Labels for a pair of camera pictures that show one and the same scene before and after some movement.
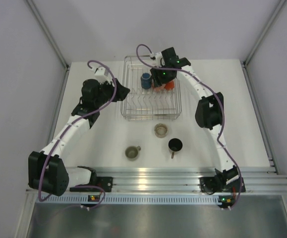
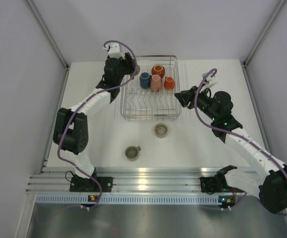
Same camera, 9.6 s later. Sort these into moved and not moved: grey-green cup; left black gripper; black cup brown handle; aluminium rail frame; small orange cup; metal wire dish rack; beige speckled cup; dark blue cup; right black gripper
Moved: left black gripper; black cup brown handle; right black gripper
Not moved: small orange cup; aluminium rail frame; metal wire dish rack; dark blue cup; beige speckled cup; grey-green cup
